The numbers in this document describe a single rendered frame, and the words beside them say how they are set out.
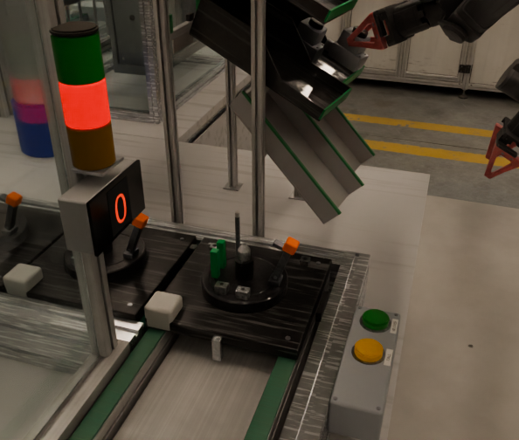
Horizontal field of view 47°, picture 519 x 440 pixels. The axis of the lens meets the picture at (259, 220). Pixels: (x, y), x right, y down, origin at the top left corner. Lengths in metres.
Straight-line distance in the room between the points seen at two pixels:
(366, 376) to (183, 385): 0.26
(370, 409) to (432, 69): 4.30
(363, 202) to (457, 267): 0.31
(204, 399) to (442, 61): 4.30
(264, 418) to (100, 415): 0.21
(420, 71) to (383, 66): 0.29
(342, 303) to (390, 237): 0.39
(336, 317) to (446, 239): 0.48
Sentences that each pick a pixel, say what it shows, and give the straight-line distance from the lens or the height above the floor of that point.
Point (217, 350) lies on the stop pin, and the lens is 0.90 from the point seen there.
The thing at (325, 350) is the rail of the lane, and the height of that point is 0.95.
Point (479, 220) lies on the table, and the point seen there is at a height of 0.86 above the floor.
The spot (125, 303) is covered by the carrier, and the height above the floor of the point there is 0.97.
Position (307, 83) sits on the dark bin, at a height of 1.22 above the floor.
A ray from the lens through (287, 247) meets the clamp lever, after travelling 0.91.
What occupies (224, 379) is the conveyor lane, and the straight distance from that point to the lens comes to 0.91.
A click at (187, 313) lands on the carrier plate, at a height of 0.97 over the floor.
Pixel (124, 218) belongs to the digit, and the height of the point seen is 1.18.
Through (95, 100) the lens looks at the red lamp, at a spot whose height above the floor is 1.34.
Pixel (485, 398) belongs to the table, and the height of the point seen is 0.86.
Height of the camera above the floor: 1.56
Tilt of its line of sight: 31 degrees down
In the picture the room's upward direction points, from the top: straight up
